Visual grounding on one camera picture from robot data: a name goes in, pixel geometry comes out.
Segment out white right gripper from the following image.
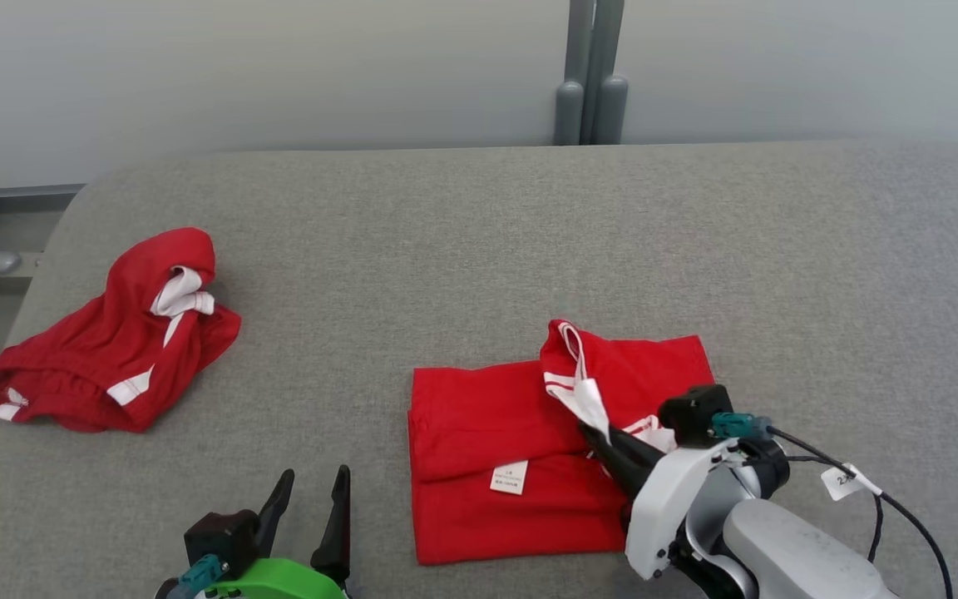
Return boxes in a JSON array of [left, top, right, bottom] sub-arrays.
[[579, 422, 748, 582]]

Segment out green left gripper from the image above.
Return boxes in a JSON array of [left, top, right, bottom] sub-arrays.
[[196, 465, 353, 599]]

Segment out red Bulls 23 jersey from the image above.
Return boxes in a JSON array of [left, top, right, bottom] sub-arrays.
[[407, 319, 715, 567]]

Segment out red shorts with white stripes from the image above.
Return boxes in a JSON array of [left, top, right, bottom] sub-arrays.
[[0, 227, 243, 434]]

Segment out left camera cable teal plug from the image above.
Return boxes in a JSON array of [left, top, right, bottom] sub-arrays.
[[165, 553, 230, 599]]

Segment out white cable label tag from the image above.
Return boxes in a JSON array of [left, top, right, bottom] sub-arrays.
[[820, 464, 883, 502]]

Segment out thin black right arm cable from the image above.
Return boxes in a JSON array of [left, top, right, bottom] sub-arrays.
[[787, 453, 885, 567]]

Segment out grey partition post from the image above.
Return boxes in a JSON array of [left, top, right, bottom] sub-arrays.
[[556, 0, 596, 146], [587, 0, 630, 145]]

